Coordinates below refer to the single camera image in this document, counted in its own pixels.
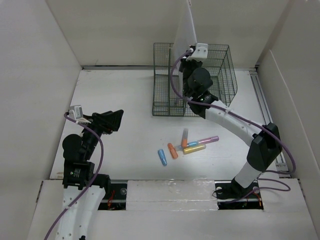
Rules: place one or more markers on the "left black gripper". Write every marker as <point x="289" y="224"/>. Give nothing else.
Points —
<point x="107" y="121"/>

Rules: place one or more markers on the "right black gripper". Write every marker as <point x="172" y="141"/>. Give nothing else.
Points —
<point x="184" y="62"/>

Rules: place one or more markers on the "white notebook booklet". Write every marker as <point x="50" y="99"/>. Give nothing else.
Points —
<point x="186" y="34"/>

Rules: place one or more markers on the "clear zip pouch purple zipper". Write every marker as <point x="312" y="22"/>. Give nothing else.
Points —
<point x="176" y="80"/>

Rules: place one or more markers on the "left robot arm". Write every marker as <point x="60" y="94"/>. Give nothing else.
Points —
<point x="85" y="190"/>

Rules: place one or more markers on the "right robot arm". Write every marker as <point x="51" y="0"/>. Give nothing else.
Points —
<point x="261" y="139"/>

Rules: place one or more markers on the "blue marker pen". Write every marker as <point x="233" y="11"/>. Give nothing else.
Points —
<point x="162" y="157"/>

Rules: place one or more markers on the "orange capped clear marker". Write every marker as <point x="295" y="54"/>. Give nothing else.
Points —
<point x="184" y="140"/>

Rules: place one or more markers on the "orange marker pen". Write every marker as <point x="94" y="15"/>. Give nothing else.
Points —
<point x="172" y="151"/>

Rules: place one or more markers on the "pink marker pen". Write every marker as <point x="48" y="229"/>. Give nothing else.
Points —
<point x="208" y="140"/>

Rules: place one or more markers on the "light blue capped marker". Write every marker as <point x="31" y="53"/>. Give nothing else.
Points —
<point x="189" y="144"/>

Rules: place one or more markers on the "yellow marker pen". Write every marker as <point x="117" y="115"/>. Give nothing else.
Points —
<point x="193" y="149"/>

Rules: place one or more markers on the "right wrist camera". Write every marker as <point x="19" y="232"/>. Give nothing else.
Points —
<point x="198" y="52"/>

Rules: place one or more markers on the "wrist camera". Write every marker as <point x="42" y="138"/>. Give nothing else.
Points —
<point x="75" y="112"/>
<point x="198" y="52"/>

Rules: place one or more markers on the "green wire mesh organizer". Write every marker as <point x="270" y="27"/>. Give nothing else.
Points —
<point x="218" y="63"/>

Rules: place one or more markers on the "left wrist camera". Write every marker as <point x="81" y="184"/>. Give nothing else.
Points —
<point x="75" y="112"/>

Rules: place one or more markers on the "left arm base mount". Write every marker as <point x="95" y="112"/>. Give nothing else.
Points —
<point x="116" y="197"/>

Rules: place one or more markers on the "aluminium rail right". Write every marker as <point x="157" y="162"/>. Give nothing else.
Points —
<point x="280" y="162"/>

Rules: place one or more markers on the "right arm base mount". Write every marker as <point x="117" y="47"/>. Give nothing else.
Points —
<point x="232" y="196"/>

